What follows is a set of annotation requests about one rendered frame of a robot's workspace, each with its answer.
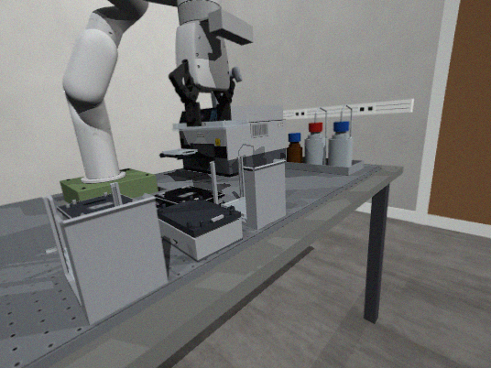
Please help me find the brown glass bottle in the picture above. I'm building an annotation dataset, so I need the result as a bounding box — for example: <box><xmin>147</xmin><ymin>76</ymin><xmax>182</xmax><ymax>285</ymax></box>
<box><xmin>287</xmin><ymin>147</ymin><xmax>302</xmax><ymax>163</ymax></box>

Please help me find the white plastic bottle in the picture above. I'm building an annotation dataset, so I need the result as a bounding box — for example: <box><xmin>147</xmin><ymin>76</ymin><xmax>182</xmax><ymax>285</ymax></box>
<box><xmin>304</xmin><ymin>137</ymin><xmax>326</xmax><ymax>165</ymax></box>

